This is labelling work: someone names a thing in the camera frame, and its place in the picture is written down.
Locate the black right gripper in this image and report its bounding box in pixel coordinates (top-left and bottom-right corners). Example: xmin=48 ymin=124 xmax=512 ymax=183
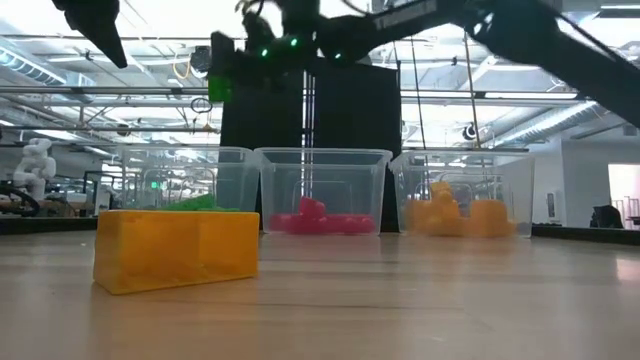
xmin=208 ymin=0 xmax=321 ymax=86

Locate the short green building block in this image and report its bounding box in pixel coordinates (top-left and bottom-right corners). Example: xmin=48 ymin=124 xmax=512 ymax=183
xmin=207 ymin=73 xmax=233 ymax=104

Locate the long green building block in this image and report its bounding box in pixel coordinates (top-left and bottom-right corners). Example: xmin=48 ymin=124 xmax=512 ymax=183
xmin=159 ymin=193 xmax=217 ymax=213

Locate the clear plastic bin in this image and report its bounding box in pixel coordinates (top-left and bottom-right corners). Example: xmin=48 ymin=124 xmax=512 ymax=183
xmin=253 ymin=146 xmax=394 ymax=236
xmin=389 ymin=149 xmax=536 ymax=239
xmin=119 ymin=145 xmax=262 ymax=214

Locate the black folding partition screen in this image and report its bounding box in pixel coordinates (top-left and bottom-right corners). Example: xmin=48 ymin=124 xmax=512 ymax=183
xmin=219 ymin=57 xmax=403 ymax=234

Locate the large yellow building block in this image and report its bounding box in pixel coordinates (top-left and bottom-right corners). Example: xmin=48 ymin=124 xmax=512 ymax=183
xmin=92 ymin=209 xmax=261 ymax=296

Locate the black swivel chair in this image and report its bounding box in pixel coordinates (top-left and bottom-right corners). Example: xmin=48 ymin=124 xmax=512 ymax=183
xmin=589 ymin=204 xmax=625 ymax=230

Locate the yellow coiled cord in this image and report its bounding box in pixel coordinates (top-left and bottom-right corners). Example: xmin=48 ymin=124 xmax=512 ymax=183
xmin=172 ymin=49 xmax=194 ymax=81

